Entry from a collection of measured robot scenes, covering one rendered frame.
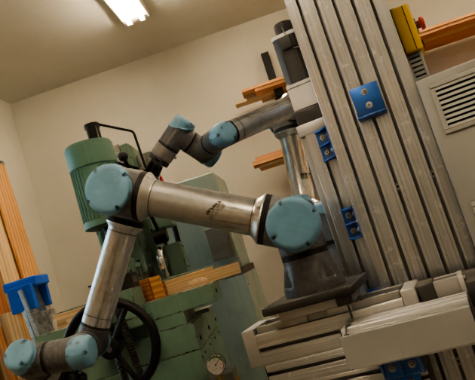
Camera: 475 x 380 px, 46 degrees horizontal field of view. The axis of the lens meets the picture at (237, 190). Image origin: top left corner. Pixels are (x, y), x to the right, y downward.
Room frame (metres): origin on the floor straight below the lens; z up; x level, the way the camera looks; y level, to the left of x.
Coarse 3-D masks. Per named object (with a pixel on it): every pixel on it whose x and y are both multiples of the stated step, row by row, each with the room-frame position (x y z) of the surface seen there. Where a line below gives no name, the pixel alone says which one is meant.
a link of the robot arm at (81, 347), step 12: (72, 336) 1.32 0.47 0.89; (84, 336) 1.29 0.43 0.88; (48, 348) 1.28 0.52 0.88; (60, 348) 1.28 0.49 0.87; (72, 348) 1.27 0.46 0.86; (84, 348) 1.27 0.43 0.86; (96, 348) 1.33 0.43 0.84; (48, 360) 1.27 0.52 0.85; (60, 360) 1.27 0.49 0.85; (72, 360) 1.27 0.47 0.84; (84, 360) 1.27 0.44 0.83; (48, 372) 1.29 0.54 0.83
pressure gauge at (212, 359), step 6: (216, 354) 1.75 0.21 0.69; (210, 360) 1.75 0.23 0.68; (216, 360) 1.75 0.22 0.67; (222, 360) 1.75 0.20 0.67; (210, 366) 1.75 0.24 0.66; (216, 366) 1.75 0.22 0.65; (222, 366) 1.75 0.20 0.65; (210, 372) 1.75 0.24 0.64; (216, 372) 1.75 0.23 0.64; (222, 378) 1.77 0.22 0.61
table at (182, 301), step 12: (204, 288) 1.81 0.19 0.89; (216, 288) 1.92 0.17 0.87; (156, 300) 1.81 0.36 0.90; (168, 300) 1.81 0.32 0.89; (180, 300) 1.81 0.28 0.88; (192, 300) 1.81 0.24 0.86; (204, 300) 1.81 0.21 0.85; (156, 312) 1.81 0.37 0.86; (168, 312) 1.81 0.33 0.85; (132, 324) 1.72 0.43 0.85; (48, 336) 1.82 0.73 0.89; (60, 336) 1.82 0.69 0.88
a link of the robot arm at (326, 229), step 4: (316, 204) 1.82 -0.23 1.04; (320, 204) 1.81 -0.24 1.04; (320, 208) 1.81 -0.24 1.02; (320, 212) 1.81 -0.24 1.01; (324, 212) 1.80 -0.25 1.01; (320, 216) 1.82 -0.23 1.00; (324, 216) 1.81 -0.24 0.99; (324, 220) 1.81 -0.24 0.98; (324, 224) 1.81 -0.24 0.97; (328, 224) 1.80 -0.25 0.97; (324, 228) 1.82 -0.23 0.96; (328, 228) 1.81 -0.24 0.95; (324, 232) 1.82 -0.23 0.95; (328, 232) 1.81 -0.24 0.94; (324, 236) 1.83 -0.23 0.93; (328, 236) 1.81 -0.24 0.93; (328, 240) 1.82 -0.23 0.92
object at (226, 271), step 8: (232, 264) 1.96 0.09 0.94; (208, 272) 1.96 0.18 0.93; (216, 272) 1.96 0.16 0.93; (224, 272) 1.96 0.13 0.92; (232, 272) 1.96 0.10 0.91; (240, 272) 1.96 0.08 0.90; (176, 280) 1.97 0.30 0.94; (184, 280) 1.97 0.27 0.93; (168, 288) 1.97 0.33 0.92; (176, 288) 1.97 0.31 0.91; (184, 288) 1.97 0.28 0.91
